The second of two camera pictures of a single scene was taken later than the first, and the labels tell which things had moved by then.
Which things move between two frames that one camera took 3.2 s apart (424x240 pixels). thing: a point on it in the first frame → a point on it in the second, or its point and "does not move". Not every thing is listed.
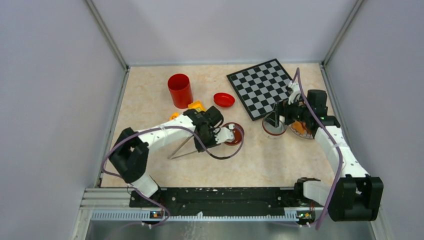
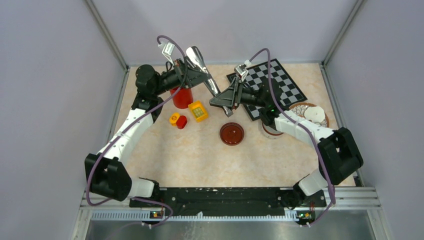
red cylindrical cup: [180, 89] does not move
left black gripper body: [208, 137] → [184, 79]
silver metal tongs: [170, 156] → [195, 54]
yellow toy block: [197, 105] does not move
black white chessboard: [261, 87] does not move
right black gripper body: [292, 112] → [236, 94]
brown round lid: [238, 134] does not move
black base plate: [221, 201] does not move
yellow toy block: [174, 116] does not move
